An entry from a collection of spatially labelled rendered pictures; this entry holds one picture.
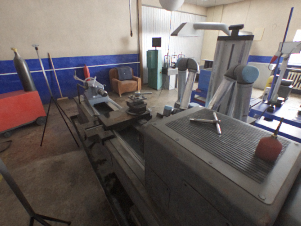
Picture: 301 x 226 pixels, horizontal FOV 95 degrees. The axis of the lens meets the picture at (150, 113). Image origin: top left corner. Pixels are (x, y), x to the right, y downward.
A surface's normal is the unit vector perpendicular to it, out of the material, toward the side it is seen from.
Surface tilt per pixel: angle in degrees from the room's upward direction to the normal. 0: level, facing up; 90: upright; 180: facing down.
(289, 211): 23
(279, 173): 0
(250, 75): 82
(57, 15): 90
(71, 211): 0
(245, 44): 90
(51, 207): 0
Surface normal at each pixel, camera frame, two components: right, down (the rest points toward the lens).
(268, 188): 0.00, -0.90
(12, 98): 0.83, 0.25
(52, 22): 0.59, 0.36
